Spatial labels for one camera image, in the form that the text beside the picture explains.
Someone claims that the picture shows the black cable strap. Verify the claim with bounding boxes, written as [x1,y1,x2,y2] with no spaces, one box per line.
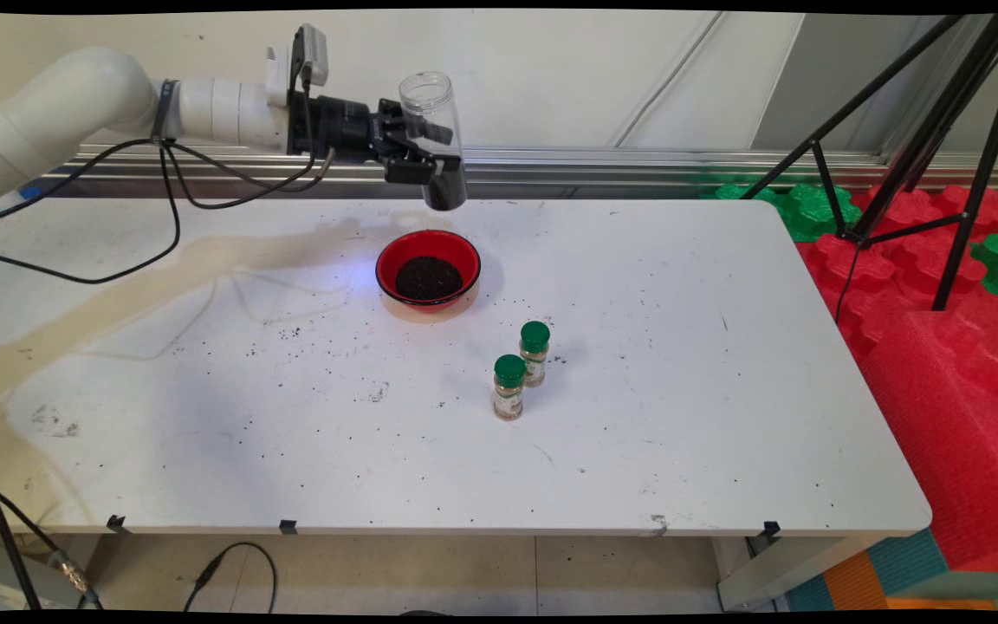
[151,80,179,145]

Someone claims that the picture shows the red foam puzzle mat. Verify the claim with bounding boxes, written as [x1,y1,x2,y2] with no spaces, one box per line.
[794,185,998,365]

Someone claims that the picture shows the black tripod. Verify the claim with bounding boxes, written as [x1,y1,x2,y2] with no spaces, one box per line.
[740,12,998,313]

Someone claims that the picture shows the green capped spice bottle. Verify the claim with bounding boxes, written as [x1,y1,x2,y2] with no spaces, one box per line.
[492,354,528,421]
[519,321,552,388]

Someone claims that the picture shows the white wall cable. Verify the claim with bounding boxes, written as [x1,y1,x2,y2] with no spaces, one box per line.
[612,12,727,148]

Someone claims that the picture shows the black granules heap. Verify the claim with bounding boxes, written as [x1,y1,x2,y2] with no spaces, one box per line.
[424,169,469,212]
[395,256,465,302]

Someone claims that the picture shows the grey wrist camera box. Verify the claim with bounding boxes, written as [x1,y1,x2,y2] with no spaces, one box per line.
[265,23,330,109]

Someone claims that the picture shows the black floor cable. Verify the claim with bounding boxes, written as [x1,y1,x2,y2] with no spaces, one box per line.
[183,543,279,613]

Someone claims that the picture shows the red bowl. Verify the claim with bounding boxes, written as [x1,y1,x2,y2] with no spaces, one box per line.
[376,230,483,311]

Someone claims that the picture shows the thin tripod cable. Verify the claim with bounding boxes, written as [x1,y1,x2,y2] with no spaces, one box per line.
[835,247,865,323]

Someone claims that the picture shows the clear plastic jar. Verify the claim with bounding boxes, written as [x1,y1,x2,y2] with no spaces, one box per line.
[399,71,469,212]

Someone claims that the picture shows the black base cable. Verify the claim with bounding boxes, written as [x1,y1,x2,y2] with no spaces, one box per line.
[0,455,42,612]

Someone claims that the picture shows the cable with metal connector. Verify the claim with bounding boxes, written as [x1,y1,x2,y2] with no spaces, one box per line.
[0,481,103,610]

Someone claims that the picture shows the aluminium rail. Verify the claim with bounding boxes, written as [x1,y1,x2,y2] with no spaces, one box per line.
[40,141,998,202]

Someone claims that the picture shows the teal orange foam mat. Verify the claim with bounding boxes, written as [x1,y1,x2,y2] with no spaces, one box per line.
[783,527,998,613]

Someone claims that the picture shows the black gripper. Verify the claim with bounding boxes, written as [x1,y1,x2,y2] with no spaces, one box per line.
[287,94,465,185]

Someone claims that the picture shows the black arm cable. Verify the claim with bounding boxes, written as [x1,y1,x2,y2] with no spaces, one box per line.
[0,141,182,286]
[161,52,335,211]

